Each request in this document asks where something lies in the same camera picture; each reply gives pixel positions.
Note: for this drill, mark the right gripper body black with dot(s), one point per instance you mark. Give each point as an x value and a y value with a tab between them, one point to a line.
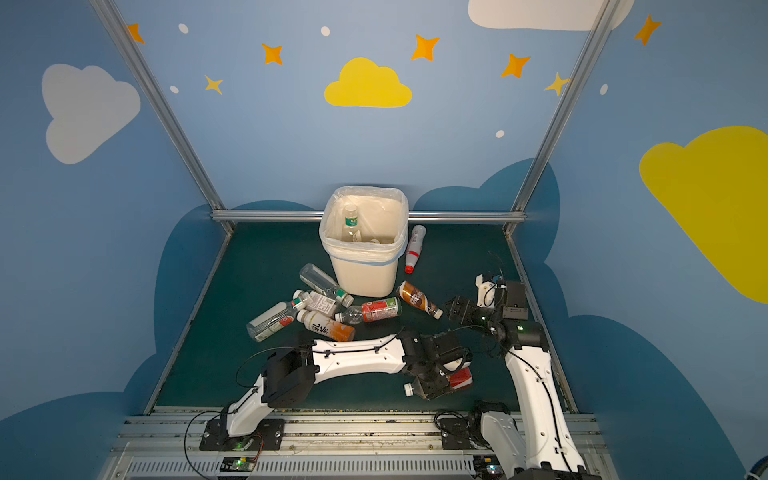
471	313

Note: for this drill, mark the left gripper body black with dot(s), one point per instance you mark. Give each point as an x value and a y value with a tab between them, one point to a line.
433	381

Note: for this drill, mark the yellow red label bottle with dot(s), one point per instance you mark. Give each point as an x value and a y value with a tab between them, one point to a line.
435	385

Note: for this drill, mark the orange label bottle white cap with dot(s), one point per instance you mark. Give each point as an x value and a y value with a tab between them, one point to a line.
326	326

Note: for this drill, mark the clear bottle green band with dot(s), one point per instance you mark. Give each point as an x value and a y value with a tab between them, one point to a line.
350	228

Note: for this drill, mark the clear bottle red green label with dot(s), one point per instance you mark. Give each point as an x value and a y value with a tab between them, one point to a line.
274	319

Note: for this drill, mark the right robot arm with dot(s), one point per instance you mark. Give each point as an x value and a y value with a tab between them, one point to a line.
545	448

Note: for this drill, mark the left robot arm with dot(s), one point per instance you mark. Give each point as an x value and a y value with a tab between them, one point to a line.
290	373

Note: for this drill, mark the white plastic trash bin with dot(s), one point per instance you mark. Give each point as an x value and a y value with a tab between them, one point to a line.
366	269

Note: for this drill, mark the green lime label bottle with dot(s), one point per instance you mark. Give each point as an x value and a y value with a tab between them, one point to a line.
458	364

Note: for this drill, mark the brown Nescafe coffee bottle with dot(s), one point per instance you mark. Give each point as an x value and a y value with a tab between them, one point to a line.
417	299

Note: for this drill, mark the white bottle red cap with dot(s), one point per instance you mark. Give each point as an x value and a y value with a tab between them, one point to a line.
414	248

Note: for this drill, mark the right controller board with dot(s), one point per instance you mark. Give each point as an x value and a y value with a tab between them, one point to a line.
487	467

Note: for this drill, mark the controller board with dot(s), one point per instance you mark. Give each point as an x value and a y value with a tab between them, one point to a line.
487	467
238	464

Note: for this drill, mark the clear empty bottle green cap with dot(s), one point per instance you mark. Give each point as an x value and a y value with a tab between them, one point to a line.
324	284

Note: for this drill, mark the left controller board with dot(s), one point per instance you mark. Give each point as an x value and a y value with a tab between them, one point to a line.
238	464

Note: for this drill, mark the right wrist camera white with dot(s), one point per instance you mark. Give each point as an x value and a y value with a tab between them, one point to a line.
486	287

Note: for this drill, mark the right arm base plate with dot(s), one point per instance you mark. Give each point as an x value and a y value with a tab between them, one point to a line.
455	434

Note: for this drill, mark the aluminium rail frame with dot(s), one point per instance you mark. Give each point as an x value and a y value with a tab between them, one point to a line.
313	444

